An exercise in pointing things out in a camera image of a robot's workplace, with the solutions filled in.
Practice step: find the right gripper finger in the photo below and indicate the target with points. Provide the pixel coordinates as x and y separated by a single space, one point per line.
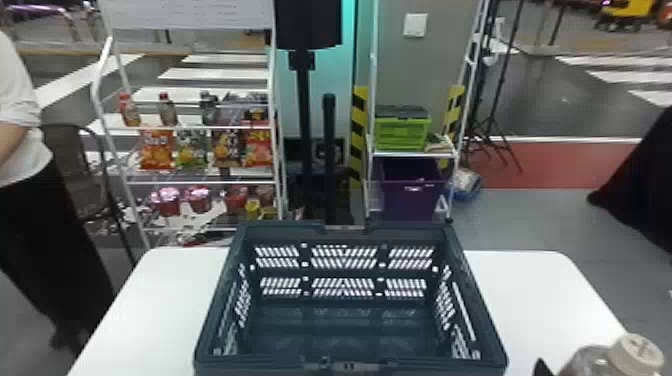
542 369

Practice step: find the clear bottle with white cap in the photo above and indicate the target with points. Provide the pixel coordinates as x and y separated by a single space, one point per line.
604 362

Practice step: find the blue basket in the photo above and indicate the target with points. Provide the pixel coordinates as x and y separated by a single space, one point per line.
466 184

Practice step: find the dark green basket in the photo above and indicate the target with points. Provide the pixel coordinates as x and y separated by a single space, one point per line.
346 325

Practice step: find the purple crate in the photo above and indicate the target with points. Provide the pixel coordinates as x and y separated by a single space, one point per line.
412 191

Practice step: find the green crate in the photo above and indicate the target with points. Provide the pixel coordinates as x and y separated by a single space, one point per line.
402 131

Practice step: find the black tripod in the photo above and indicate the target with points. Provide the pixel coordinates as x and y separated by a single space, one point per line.
491 94

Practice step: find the yellow can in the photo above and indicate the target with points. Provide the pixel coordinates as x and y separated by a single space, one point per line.
252 209

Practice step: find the red noodle cup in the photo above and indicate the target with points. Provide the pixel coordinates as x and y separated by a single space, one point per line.
236 199
198 199
167 202

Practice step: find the red snack packet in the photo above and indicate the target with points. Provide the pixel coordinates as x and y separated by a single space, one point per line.
258 147

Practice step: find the black snack packet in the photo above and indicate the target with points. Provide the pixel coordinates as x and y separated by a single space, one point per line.
227 149

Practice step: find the green snack packet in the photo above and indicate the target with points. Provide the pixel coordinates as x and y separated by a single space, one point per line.
191 149

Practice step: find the black screen on stand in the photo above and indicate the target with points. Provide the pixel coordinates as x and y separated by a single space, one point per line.
307 23

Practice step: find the dark bottle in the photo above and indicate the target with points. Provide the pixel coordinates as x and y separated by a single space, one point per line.
208 109
167 110

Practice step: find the orange snack packet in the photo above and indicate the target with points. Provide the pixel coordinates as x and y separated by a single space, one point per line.
156 150

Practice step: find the red cap bottle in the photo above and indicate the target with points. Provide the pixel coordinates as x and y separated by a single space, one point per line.
129 111

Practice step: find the person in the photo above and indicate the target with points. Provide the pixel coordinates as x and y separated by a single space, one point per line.
31 220

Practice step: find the yellow black striped post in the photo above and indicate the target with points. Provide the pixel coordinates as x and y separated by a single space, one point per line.
359 131
453 110

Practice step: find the white wall plate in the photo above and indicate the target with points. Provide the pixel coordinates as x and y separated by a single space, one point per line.
415 24

